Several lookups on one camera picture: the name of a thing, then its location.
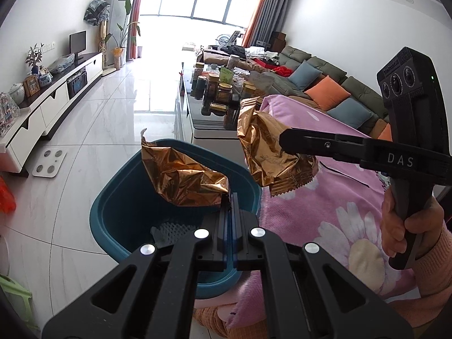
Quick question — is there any orange plastic bag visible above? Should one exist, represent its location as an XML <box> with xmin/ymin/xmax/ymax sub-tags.
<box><xmin>0</xmin><ymin>176</ymin><xmax>17</xmax><ymax>214</ymax></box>

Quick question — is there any orange grey curtain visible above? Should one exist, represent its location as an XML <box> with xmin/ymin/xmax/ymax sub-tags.
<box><xmin>242</xmin><ymin>0</ymin><xmax>291</xmax><ymax>49</ymax></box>
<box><xmin>125</xmin><ymin>0</ymin><xmax>148</xmax><ymax>61</ymax></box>

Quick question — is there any person's right hand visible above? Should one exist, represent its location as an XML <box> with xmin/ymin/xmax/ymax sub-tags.
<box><xmin>381</xmin><ymin>185</ymin><xmax>446</xmax><ymax>255</ymax></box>

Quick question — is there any black monitor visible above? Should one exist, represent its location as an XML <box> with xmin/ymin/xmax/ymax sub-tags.
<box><xmin>69</xmin><ymin>30</ymin><xmax>87</xmax><ymax>61</ymax></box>

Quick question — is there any blue cushion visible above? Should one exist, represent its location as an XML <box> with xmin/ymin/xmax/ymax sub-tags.
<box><xmin>326</xmin><ymin>97</ymin><xmax>373</xmax><ymax>130</ymax></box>
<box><xmin>287</xmin><ymin>60</ymin><xmax>324</xmax><ymax>91</ymax></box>

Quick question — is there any red cloth item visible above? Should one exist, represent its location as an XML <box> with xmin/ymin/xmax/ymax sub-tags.
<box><xmin>273</xmin><ymin>64</ymin><xmax>297</xmax><ymax>78</ymax></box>

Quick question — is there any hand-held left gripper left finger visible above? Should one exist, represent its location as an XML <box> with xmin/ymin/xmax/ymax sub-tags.
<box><xmin>42</xmin><ymin>191</ymin><xmax>234</xmax><ymax>339</ymax></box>

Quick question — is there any standing fan with patterned cover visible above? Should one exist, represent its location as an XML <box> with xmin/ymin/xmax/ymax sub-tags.
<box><xmin>83</xmin><ymin>0</ymin><xmax>112</xmax><ymax>70</ymax></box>

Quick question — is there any white bathroom scale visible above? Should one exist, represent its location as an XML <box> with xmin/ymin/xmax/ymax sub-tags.
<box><xmin>32</xmin><ymin>149</ymin><xmax>68</xmax><ymax>178</ymax></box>

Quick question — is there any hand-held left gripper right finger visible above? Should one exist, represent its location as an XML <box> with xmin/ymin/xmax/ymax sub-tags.
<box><xmin>232</xmin><ymin>194</ymin><xmax>414</xmax><ymax>339</ymax></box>

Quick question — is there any glass-topped coffee table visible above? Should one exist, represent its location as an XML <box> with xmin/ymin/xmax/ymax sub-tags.
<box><xmin>174</xmin><ymin>47</ymin><xmax>270</xmax><ymax>153</ymax></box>

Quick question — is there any exercise machine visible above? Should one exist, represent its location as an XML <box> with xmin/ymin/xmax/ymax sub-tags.
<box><xmin>215</xmin><ymin>29</ymin><xmax>245</xmax><ymax>49</ymax></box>

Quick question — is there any blue plastic bin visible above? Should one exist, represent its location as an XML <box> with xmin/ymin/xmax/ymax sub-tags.
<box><xmin>89</xmin><ymin>138</ymin><xmax>264</xmax><ymax>299</ymax></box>

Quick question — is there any large window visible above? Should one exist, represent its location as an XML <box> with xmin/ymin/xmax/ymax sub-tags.
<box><xmin>139</xmin><ymin>0</ymin><xmax>248</xmax><ymax>29</ymax></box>

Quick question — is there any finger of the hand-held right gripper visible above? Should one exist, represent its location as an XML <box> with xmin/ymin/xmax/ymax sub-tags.
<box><xmin>279</xmin><ymin>127</ymin><xmax>366</xmax><ymax>165</ymax></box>

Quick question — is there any tall plant in yellow pot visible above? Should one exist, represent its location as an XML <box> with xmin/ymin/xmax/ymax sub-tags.
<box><xmin>104</xmin><ymin>0</ymin><xmax>141</xmax><ymax>70</ymax></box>

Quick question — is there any white standing air conditioner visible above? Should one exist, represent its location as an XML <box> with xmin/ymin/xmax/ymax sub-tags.
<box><xmin>105</xmin><ymin>0</ymin><xmax>138</xmax><ymax>68</ymax></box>

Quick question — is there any white black-topped tv cabinet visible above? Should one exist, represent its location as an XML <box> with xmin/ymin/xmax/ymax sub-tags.
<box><xmin>0</xmin><ymin>51</ymin><xmax>104</xmax><ymax>178</ymax></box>

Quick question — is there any small plant in blue vase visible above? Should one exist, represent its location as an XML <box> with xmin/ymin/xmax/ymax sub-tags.
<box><xmin>25</xmin><ymin>43</ymin><xmax>45</xmax><ymax>75</ymax></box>

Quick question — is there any green plastic stool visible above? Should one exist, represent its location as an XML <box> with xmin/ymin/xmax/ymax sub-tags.
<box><xmin>0</xmin><ymin>274</ymin><xmax>34</xmax><ymax>330</ymax></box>

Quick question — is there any pile of clothes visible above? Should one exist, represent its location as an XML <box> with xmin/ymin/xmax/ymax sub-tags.
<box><xmin>245</xmin><ymin>46</ymin><xmax>280</xmax><ymax>65</ymax></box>

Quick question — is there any wooden photo frame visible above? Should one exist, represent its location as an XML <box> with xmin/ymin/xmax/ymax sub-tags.
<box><xmin>23</xmin><ymin>75</ymin><xmax>42</xmax><ymax>97</ymax></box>

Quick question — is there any white foam net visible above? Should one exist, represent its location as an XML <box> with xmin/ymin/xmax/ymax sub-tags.
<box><xmin>150</xmin><ymin>221</ymin><xmax>203</xmax><ymax>248</ymax></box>

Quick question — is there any clear plastic bag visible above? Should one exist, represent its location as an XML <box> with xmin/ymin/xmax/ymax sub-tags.
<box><xmin>47</xmin><ymin>53</ymin><xmax>76</xmax><ymax>75</ymax></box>

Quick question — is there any clear wrapped ornament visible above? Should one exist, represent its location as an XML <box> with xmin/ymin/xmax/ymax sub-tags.
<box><xmin>0</xmin><ymin>92</ymin><xmax>21</xmax><ymax>137</ymax></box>

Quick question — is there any pink flower-print blanket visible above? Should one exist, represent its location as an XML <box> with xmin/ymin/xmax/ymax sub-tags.
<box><xmin>226</xmin><ymin>94</ymin><xmax>452</xmax><ymax>327</ymax></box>

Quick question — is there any black cabinet appliance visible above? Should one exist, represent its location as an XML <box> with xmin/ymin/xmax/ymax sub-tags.
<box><xmin>66</xmin><ymin>70</ymin><xmax>88</xmax><ymax>99</ymax></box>

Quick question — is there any group of jars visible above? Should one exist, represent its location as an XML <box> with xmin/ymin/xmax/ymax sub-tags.
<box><xmin>190</xmin><ymin>54</ymin><xmax>266</xmax><ymax>130</ymax></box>

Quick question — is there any grey green sofa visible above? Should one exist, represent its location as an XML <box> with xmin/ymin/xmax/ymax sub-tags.
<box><xmin>247</xmin><ymin>44</ymin><xmax>393</xmax><ymax>142</ymax></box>

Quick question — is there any brown cardboard box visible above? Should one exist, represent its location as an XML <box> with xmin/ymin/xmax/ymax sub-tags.
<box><xmin>270</xmin><ymin>31</ymin><xmax>287</xmax><ymax>52</ymax></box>

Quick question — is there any gold foil wrapper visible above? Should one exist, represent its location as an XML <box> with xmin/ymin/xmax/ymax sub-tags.
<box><xmin>140</xmin><ymin>129</ymin><xmax>231</xmax><ymax>208</ymax></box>
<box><xmin>236</xmin><ymin>96</ymin><xmax>319</xmax><ymax>198</ymax></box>

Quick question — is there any person's right forearm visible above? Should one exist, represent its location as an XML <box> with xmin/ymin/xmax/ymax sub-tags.
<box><xmin>411</xmin><ymin>225</ymin><xmax>452</xmax><ymax>299</ymax></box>

